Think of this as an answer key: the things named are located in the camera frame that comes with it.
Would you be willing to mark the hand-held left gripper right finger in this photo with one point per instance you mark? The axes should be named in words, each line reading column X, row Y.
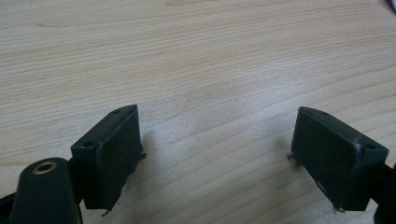
column 333, row 155

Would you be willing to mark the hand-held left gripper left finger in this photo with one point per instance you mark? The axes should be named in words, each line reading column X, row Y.
column 115, row 155

